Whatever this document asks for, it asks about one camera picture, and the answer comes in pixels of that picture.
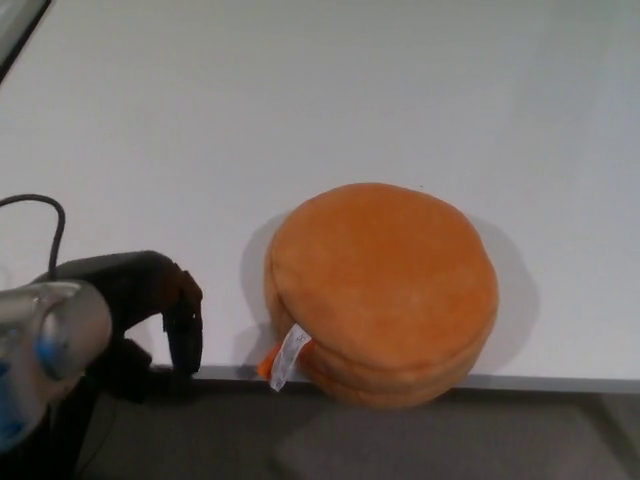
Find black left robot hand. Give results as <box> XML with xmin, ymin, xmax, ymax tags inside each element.
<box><xmin>47</xmin><ymin>248</ymin><xmax>205</xmax><ymax>404</ymax></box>

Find orange soft plush plate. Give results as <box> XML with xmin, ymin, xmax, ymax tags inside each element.
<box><xmin>255</xmin><ymin>182</ymin><xmax>501</xmax><ymax>411</ymax></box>

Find black table leg frame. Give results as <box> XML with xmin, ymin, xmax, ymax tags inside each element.
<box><xmin>19</xmin><ymin>379</ymin><xmax>104</xmax><ymax>480</ymax></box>

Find black-framed grey panel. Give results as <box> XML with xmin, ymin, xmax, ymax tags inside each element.
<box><xmin>0</xmin><ymin>0</ymin><xmax>54</xmax><ymax>84</ymax></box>

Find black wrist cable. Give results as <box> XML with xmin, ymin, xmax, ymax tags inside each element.
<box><xmin>0</xmin><ymin>193</ymin><xmax>67</xmax><ymax>277</ymax></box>

